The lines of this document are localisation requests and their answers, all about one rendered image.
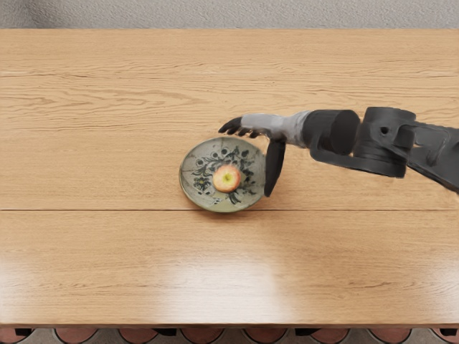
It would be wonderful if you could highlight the patterned ceramic plate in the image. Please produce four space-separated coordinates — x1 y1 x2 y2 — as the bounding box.
179 136 267 214

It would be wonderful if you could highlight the red yellow apple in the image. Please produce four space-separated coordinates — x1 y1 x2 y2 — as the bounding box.
212 163 242 194

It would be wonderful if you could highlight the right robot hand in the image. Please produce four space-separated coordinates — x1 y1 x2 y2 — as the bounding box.
217 110 312 198

